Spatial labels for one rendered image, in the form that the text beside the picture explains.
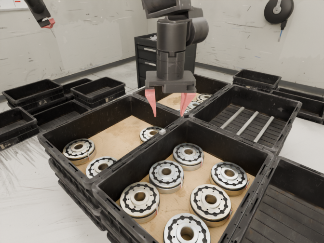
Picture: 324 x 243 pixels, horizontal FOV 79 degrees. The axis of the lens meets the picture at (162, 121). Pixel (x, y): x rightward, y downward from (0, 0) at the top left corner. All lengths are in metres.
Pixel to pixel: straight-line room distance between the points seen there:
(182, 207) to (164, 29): 0.43
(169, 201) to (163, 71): 0.35
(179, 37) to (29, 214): 0.71
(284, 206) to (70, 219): 0.63
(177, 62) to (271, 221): 0.45
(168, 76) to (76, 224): 0.54
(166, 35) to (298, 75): 3.49
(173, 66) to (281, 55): 3.42
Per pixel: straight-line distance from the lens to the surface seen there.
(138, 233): 0.42
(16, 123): 1.81
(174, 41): 0.39
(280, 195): 0.67
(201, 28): 0.45
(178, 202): 0.57
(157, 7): 0.41
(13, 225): 0.83
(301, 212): 0.66
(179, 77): 0.41
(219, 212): 0.54
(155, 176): 0.59
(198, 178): 0.63
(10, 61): 3.53
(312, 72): 3.78
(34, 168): 0.98
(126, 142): 0.76
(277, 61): 3.79
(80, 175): 0.54
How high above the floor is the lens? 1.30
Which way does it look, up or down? 33 degrees down
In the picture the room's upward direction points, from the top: straight up
